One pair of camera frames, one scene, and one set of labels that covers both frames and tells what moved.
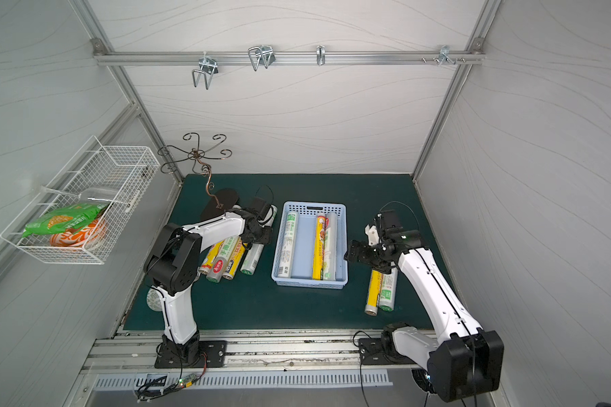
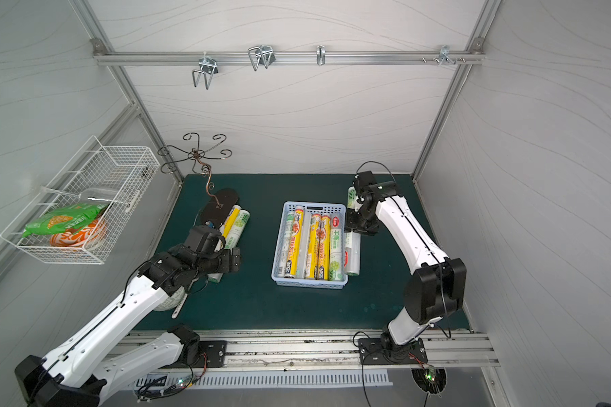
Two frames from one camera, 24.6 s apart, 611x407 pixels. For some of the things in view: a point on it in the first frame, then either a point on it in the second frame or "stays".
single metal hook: [321, 54] stays
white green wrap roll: [388, 295] → [352, 241]
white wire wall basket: [86, 210] stays
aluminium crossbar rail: [101, 56] stays
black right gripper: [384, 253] → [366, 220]
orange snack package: [78, 237] stays
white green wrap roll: [253, 255] → [305, 245]
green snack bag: [58, 220] stays
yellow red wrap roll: [376, 281] → [313, 264]
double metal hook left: [209, 67] stays
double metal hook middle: [261, 55] stays
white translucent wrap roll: [287, 257] stays
